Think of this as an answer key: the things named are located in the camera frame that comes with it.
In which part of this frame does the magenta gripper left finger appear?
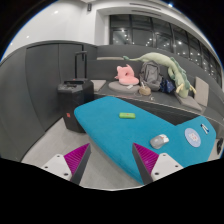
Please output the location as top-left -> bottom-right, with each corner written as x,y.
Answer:
41,142 -> 92,186

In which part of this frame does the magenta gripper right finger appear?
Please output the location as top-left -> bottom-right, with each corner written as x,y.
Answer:
131,142 -> 184,185

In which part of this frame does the grey computer mouse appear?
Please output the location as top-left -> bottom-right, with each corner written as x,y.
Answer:
150,134 -> 169,149

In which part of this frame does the beige seat cushion right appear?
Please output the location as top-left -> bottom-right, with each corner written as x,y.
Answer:
194,77 -> 209,106

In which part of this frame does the pink plush toy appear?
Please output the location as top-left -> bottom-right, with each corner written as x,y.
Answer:
115,65 -> 139,85

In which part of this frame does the grey backpack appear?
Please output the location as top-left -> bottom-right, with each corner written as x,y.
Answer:
139,60 -> 162,91

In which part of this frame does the green rectangular case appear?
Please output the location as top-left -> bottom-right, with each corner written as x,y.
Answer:
119,112 -> 136,119

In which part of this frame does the beige seat cushion left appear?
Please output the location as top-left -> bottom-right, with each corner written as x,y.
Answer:
93,80 -> 106,92

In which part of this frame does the beige seat cushion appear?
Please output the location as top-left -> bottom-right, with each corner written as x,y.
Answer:
194,77 -> 209,106
93,80 -> 106,92

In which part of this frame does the teal table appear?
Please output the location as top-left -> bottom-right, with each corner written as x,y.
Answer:
74,96 -> 216,182

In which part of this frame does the round blue mouse pad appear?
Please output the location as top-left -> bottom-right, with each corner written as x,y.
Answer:
184,128 -> 201,148

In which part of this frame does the round grey cushion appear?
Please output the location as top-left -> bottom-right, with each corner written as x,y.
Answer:
108,81 -> 140,94

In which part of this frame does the dark blue bag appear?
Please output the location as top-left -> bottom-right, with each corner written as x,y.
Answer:
160,78 -> 175,93

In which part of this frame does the blue white pen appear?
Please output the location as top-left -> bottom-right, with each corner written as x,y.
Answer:
201,124 -> 209,134

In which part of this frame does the green dragon plush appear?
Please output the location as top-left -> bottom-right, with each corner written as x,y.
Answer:
122,51 -> 198,98

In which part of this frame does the small tan pouch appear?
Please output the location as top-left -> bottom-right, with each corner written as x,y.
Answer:
139,86 -> 151,96

